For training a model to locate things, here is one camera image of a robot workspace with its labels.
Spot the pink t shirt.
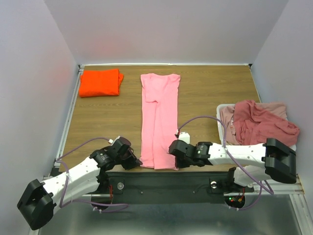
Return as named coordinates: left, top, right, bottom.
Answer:
left=140, top=73, right=180, bottom=170

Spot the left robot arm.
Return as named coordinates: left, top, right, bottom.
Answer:
left=17, top=137, right=142, bottom=231

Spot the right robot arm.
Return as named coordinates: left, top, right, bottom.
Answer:
left=169, top=138, right=297, bottom=191

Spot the white plastic tray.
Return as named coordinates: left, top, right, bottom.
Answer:
left=216, top=103, right=297, bottom=150

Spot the pale mauve t shirt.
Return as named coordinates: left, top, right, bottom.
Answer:
left=217, top=102, right=287, bottom=145

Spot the folded orange t shirt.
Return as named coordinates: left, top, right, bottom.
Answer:
left=79, top=69, right=124, bottom=98

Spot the dark rose t shirt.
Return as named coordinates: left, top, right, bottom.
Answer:
left=233, top=100, right=300, bottom=146

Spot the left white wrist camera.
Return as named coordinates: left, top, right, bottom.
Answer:
left=108, top=136, right=120, bottom=145

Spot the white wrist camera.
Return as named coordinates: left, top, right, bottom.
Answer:
left=108, top=136, right=120, bottom=145
left=175, top=131, right=190, bottom=144

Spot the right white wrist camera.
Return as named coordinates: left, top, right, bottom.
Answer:
left=175, top=131, right=190, bottom=144

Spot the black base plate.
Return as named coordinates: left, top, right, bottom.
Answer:
left=90, top=172, right=254, bottom=205

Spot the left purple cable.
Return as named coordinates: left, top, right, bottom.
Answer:
left=55, top=137, right=129, bottom=213

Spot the purple cable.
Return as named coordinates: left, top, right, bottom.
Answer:
left=55, top=137, right=129, bottom=213
left=175, top=115, right=274, bottom=211

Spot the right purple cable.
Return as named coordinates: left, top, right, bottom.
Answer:
left=175, top=115, right=274, bottom=211

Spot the aluminium frame rail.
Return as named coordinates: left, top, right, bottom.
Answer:
left=39, top=64, right=306, bottom=196

